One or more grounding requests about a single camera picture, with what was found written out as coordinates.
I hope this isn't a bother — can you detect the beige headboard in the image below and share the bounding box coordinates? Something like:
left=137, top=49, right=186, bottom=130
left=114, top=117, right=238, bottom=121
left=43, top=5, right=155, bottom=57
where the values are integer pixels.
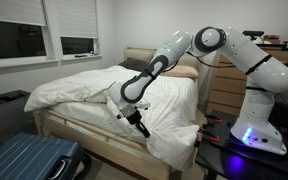
left=124, top=46, right=200, bottom=70

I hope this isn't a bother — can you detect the white duvet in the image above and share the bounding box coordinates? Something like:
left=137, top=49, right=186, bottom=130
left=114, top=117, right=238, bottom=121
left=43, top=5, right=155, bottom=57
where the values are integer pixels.
left=24, top=65, right=198, bottom=170

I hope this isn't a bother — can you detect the orange black clamp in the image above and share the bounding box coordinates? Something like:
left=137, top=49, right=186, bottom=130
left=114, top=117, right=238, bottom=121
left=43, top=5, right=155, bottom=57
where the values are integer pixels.
left=198, top=128, right=220, bottom=142
left=205, top=114, right=223, bottom=123

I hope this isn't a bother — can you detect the pink pillow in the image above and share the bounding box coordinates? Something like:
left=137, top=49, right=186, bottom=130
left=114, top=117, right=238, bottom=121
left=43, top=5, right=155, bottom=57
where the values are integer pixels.
left=162, top=65, right=198, bottom=78

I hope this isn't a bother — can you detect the white window blind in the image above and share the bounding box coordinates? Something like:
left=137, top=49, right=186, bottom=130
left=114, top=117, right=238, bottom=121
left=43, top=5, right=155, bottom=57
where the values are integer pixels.
left=56, top=0, right=98, bottom=38
left=0, top=0, right=46, bottom=26

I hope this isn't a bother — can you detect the blue hard suitcase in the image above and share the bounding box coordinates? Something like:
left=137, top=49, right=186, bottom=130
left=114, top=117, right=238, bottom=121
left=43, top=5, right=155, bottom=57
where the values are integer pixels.
left=0, top=133, right=92, bottom=180

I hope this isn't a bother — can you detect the dark grey ottoman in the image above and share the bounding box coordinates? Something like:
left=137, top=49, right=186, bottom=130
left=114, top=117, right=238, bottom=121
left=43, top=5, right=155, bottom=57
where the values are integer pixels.
left=0, top=90, right=37, bottom=146

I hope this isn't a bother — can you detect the dark grey pillow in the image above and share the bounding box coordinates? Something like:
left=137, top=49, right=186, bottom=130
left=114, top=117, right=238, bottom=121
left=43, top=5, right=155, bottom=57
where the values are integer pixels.
left=120, top=58, right=148, bottom=71

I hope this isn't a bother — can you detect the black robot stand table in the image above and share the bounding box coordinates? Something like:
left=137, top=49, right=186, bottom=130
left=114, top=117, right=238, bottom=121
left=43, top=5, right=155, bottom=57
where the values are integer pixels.
left=195, top=111, right=288, bottom=180

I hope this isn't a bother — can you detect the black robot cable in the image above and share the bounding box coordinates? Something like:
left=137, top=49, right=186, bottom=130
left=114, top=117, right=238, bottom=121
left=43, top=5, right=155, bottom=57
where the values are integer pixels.
left=185, top=49, right=273, bottom=76

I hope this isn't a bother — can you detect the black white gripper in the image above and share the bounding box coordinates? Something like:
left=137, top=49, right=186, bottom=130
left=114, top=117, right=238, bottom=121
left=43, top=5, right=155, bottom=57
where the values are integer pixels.
left=116, top=103, right=150, bottom=138

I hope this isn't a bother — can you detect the wooden bed frame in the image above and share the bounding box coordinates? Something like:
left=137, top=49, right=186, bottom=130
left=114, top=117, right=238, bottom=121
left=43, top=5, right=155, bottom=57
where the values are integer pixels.
left=33, top=109, right=182, bottom=180

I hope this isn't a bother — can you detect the wooden dresser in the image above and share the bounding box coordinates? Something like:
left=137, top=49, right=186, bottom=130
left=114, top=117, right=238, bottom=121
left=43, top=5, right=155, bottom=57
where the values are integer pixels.
left=206, top=47, right=288, bottom=115

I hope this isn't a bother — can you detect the white fitted bed sheet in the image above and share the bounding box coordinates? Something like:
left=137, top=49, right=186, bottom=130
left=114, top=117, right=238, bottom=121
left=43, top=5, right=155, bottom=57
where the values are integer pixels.
left=52, top=102, right=147, bottom=144

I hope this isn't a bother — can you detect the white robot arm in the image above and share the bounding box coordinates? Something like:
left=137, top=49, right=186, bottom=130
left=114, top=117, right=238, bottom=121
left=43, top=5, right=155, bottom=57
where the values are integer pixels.
left=108, top=26, right=288, bottom=155

